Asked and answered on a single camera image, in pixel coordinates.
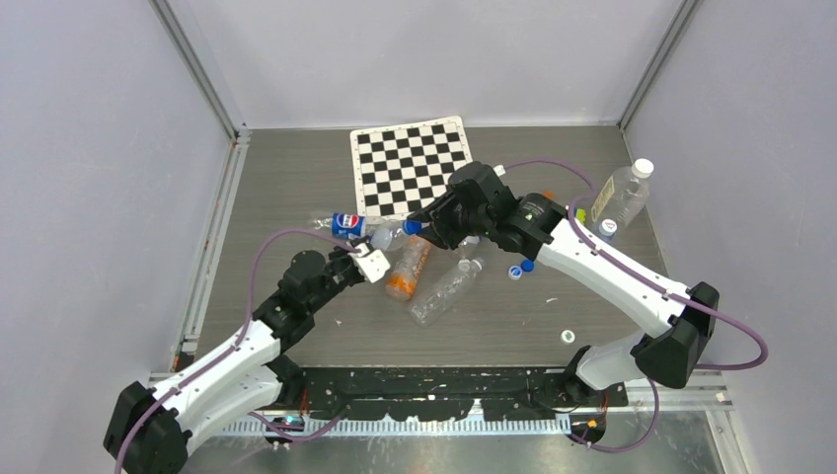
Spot clear Pepsi bottle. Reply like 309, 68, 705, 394
369, 221, 410, 252

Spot crushed Pepsi bottle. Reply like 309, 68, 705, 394
309, 212, 366, 240

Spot clear empty plastic bottle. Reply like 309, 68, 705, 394
408, 257, 486, 327

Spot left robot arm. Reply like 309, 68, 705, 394
103, 245, 368, 473

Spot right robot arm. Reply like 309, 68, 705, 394
409, 162, 720, 406

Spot white green bottle cap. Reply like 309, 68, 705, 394
560, 330, 575, 345

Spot blue label Pepsi bottle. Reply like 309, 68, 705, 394
456, 236, 481, 259

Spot small water bottle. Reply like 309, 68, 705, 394
593, 218, 619, 243

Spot checkerboard mat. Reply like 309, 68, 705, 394
349, 116, 472, 218

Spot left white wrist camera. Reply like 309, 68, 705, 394
349, 239, 391, 283

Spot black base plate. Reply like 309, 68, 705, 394
271, 366, 628, 438

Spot white blue bottle cap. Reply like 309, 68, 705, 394
507, 266, 523, 280

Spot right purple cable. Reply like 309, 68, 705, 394
499, 157, 770, 455

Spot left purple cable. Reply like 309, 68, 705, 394
114, 228, 364, 474

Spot purple cable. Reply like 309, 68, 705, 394
499, 157, 770, 455
114, 228, 364, 474

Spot orange drink bottle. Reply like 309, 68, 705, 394
385, 235, 432, 301

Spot tall bottle white cap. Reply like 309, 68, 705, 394
587, 158, 654, 236

